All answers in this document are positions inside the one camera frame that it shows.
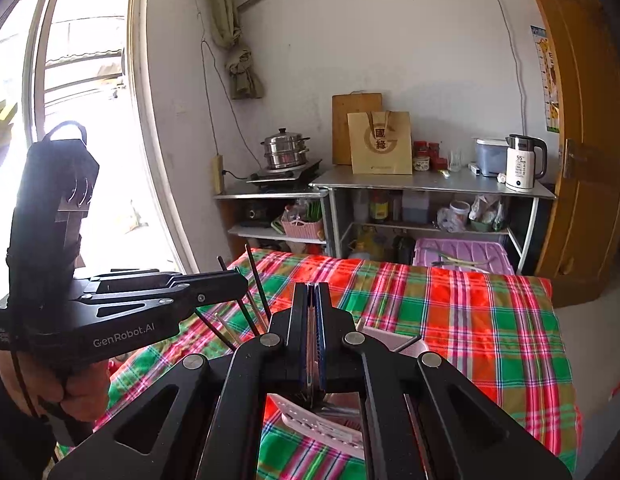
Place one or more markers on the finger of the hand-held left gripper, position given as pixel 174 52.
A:
pixel 215 294
pixel 140 281

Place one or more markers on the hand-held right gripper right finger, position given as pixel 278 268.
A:
pixel 321 350

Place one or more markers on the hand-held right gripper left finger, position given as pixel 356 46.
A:
pixel 303 355

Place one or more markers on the light metal chopstick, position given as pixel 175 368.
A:
pixel 225 326

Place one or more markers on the black chopstick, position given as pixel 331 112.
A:
pixel 255 275
pixel 215 330
pixel 247 317

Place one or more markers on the white plastic utensil basket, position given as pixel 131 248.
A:
pixel 385 334

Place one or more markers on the person's left forearm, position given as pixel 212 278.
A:
pixel 15 435

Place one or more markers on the person's left hand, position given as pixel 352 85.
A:
pixel 85 390

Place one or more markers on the black kitchen appliance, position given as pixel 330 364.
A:
pixel 257 214

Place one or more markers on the pink plastic basket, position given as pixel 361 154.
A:
pixel 302 230

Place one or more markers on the yellow oil bottle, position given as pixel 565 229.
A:
pixel 367 247

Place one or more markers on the small metal shelf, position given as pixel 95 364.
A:
pixel 270 194

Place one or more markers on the beige power strip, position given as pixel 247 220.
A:
pixel 218 175

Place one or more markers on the dark liquid bottle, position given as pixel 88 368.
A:
pixel 404 250

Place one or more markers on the black induction cooker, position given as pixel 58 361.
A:
pixel 285 176

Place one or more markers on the plaid cloth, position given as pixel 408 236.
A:
pixel 465 320

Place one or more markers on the sauce bottle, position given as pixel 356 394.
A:
pixel 381 207

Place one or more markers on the steel steamer pot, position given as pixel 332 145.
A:
pixel 285 150

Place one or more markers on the grey storage box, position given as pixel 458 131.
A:
pixel 416 207

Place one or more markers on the purple plastic bin lid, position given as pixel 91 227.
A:
pixel 465 255

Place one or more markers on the metal table rack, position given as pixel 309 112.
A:
pixel 430 180

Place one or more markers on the wooden cutting board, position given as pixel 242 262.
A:
pixel 342 130

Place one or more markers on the small floral bowl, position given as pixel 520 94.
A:
pixel 421 163

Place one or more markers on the brown paper gift bag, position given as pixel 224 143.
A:
pixel 380 142

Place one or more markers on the plastic bags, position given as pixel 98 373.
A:
pixel 490 212

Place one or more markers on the short red jar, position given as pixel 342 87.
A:
pixel 439 164

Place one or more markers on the red lid jar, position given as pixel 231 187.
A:
pixel 419 149
pixel 433 150

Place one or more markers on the window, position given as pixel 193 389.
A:
pixel 90 60

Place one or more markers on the clear glass cup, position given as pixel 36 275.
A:
pixel 455 161

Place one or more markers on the small white box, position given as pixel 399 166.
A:
pixel 473 168

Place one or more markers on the beige tied curtain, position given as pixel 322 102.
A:
pixel 237 50

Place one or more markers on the blue container with white lid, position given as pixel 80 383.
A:
pixel 490 157

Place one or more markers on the white electric kettle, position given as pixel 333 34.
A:
pixel 522 165

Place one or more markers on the wooden door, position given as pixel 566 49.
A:
pixel 585 135

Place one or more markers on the giraffe height chart poster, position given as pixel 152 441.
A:
pixel 547 80

